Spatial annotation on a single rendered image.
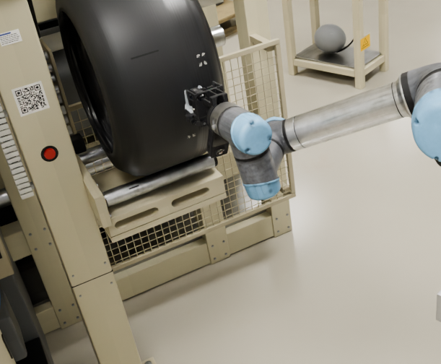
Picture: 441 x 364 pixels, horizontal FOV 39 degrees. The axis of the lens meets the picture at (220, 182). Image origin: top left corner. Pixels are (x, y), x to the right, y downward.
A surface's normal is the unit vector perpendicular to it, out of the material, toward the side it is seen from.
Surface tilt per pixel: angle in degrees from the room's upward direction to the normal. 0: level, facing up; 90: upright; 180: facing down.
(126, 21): 48
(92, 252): 90
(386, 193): 0
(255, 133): 84
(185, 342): 0
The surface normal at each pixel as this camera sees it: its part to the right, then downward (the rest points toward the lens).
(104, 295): 0.43, 0.43
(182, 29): 0.29, -0.07
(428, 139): -0.36, 0.44
